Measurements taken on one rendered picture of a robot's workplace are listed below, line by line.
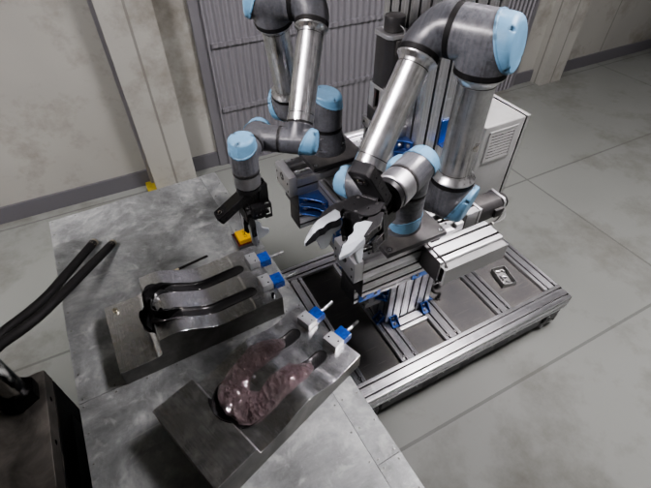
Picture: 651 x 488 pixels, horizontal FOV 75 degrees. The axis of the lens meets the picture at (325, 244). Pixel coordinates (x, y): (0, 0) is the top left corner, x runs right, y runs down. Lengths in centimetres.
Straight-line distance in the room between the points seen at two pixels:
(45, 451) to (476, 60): 141
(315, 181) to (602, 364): 174
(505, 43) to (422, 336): 146
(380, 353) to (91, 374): 118
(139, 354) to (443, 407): 140
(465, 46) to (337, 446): 99
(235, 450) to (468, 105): 96
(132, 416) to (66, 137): 230
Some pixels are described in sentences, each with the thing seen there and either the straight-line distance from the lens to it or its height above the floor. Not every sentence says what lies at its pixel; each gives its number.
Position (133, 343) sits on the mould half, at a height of 86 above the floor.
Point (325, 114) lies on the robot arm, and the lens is 159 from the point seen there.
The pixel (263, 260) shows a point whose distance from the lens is 144.
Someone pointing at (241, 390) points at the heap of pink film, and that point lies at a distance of 119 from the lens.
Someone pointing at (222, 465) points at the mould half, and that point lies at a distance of 111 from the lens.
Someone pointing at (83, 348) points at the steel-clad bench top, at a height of 80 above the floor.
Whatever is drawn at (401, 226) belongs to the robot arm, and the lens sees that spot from 96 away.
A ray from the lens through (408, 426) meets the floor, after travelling 213.
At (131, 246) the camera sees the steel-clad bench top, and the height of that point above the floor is 80.
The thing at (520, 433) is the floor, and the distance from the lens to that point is 227.
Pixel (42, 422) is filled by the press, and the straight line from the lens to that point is 148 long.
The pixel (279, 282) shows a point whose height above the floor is 90.
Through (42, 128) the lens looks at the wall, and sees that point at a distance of 329.
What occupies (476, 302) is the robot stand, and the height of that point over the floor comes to 21.
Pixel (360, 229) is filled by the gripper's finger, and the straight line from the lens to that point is 71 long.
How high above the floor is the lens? 195
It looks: 45 degrees down
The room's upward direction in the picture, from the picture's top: straight up
